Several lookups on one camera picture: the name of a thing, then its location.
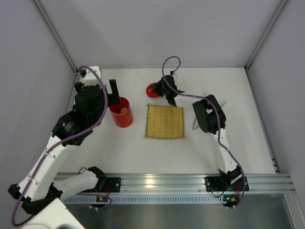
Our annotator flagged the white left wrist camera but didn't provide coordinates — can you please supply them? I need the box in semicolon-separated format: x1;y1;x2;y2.
80;66;102;86

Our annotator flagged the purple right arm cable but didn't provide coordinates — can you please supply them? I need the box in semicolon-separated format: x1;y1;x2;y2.
162;56;247;209

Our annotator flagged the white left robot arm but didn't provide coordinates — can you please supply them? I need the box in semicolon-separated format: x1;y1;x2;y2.
8;79;121;215

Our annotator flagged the white box corner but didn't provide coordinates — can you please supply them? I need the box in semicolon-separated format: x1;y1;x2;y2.
22;198;84;229

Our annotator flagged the slotted grey cable duct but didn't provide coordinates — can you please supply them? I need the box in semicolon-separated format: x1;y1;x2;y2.
63;194;225;205

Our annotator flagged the round yellow biscuit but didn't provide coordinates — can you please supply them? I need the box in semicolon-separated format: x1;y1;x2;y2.
120;107;128;114

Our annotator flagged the red cylindrical container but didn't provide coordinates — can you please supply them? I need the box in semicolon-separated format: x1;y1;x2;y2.
109;97;133;128

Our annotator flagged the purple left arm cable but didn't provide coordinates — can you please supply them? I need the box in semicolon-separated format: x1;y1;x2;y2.
11;64;112;226

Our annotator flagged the woven bamboo mat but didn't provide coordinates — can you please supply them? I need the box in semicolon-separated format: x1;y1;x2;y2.
144;104;185;140

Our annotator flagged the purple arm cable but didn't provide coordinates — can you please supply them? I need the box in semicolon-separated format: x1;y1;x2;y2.
11;64;112;226
162;56;247;209

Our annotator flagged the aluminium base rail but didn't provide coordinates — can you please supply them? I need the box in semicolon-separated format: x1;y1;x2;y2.
107;174;295;195

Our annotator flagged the red round lid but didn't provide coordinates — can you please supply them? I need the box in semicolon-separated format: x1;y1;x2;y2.
146;83;159;98

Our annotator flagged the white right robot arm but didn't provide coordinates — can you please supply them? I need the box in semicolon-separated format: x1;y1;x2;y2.
146;74;249;194

